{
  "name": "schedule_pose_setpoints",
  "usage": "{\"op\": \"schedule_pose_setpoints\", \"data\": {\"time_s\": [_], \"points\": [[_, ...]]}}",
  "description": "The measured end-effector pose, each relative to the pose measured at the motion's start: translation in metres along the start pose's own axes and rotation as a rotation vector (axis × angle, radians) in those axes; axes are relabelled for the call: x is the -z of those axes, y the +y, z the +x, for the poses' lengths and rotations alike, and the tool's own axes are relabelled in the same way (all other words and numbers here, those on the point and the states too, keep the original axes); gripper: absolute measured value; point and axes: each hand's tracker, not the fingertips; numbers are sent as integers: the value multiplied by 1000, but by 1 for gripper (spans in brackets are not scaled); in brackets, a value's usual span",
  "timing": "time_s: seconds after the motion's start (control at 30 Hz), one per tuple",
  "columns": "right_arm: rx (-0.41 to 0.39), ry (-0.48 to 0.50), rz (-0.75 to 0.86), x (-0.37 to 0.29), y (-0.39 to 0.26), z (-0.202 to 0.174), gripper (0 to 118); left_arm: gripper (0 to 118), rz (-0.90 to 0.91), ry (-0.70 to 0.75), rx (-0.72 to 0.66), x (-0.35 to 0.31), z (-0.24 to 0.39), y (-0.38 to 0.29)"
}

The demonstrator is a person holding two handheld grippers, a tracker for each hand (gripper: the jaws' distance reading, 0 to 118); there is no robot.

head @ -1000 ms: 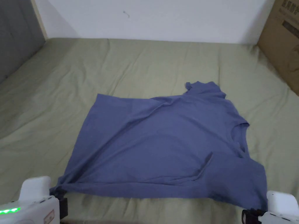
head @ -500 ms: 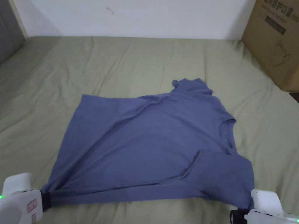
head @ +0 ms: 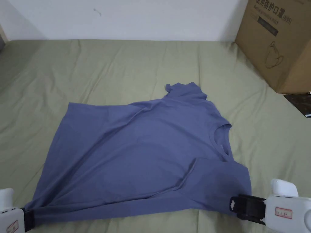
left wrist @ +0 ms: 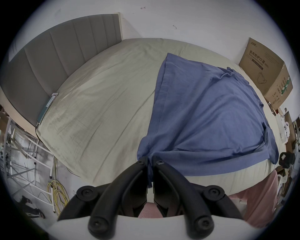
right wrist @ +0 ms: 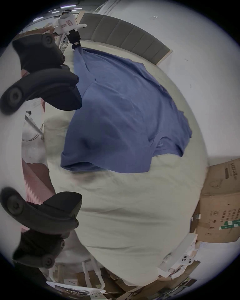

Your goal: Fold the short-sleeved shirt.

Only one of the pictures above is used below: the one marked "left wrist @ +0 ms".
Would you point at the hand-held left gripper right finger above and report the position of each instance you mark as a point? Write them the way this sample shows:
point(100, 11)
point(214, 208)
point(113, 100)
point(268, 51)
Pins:
point(187, 199)

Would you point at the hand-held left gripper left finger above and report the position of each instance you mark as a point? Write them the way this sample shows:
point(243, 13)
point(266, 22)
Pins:
point(110, 199)

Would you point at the dark blue shirt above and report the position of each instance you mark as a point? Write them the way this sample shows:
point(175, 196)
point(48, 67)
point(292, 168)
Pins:
point(206, 117)

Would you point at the bed with beige sheet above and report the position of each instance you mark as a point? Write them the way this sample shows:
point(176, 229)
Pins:
point(105, 105)

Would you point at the white metal rack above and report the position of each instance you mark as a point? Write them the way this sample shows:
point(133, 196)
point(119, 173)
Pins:
point(21, 150)

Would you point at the phone with teal case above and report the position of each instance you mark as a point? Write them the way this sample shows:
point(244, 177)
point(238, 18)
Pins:
point(47, 106)

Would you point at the brown cardboard carton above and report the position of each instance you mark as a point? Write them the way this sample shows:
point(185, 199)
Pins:
point(267, 75)

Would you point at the grey padded headboard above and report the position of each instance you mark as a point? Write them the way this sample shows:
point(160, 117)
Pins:
point(46, 58)

